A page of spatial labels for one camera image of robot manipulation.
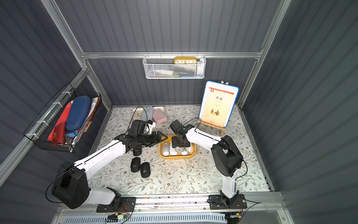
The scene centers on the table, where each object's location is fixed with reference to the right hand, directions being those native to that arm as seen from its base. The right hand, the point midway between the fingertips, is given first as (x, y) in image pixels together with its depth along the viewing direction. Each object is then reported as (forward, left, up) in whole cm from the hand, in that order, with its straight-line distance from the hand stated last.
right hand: (180, 142), depth 91 cm
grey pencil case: (+22, +25, +1) cm, 33 cm away
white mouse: (-5, +5, -3) cm, 8 cm away
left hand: (-4, +9, +11) cm, 14 cm away
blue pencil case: (+2, +53, +28) cm, 60 cm away
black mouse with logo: (-17, +21, -4) cm, 27 cm away
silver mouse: (-4, -3, -5) cm, 7 cm away
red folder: (-11, +57, +27) cm, 64 cm away
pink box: (+25, +17, -1) cm, 30 cm away
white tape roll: (+28, +36, -3) cm, 46 cm away
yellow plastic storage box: (-7, +1, -6) cm, 9 cm away
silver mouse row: (-2, +10, -5) cm, 11 cm away
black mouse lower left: (-13, +28, -4) cm, 31 cm away
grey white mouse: (-6, +1, +1) cm, 6 cm away
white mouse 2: (-4, -7, 0) cm, 8 cm away
